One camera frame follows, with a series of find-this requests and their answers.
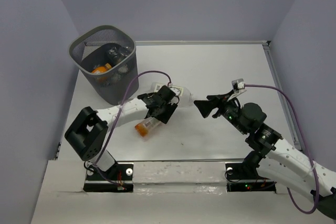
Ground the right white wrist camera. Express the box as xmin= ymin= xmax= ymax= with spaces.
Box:
xmin=229 ymin=78 xmax=246 ymax=100

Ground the green-label clear bottle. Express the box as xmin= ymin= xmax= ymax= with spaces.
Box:
xmin=105 ymin=47 xmax=122 ymax=66

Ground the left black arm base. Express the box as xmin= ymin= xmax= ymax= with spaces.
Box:
xmin=83 ymin=162 xmax=134 ymax=193

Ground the clear jar silver lid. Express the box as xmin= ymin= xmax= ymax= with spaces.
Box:
xmin=118 ymin=46 xmax=133 ymax=57

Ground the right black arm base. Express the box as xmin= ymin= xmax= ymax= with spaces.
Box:
xmin=224 ymin=163 xmax=276 ymax=193

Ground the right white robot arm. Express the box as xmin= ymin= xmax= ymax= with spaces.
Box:
xmin=194 ymin=91 xmax=335 ymax=219

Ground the grey mesh waste bin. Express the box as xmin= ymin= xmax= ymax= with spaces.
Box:
xmin=69 ymin=25 xmax=139 ymax=105

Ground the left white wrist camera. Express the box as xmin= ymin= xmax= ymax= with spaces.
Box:
xmin=167 ymin=83 xmax=183 ymax=97

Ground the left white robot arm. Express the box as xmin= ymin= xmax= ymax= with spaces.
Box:
xmin=65 ymin=85 xmax=180 ymax=180

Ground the red-label Nongfu water bottle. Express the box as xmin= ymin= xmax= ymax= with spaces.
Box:
xmin=100 ymin=73 xmax=122 ymax=87

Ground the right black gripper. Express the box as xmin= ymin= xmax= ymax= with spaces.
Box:
xmin=194 ymin=89 xmax=248 ymax=135

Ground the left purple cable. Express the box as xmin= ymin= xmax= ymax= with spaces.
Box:
xmin=94 ymin=71 xmax=173 ymax=190

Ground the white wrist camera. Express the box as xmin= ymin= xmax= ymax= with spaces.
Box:
xmin=167 ymin=83 xmax=183 ymax=97
xmin=229 ymin=78 xmax=246 ymax=100

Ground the orange juice bottle white cap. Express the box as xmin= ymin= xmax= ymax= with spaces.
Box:
xmin=134 ymin=117 xmax=161 ymax=137

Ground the large clear beige-label bottle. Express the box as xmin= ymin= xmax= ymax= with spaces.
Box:
xmin=149 ymin=82 xmax=194 ymax=108

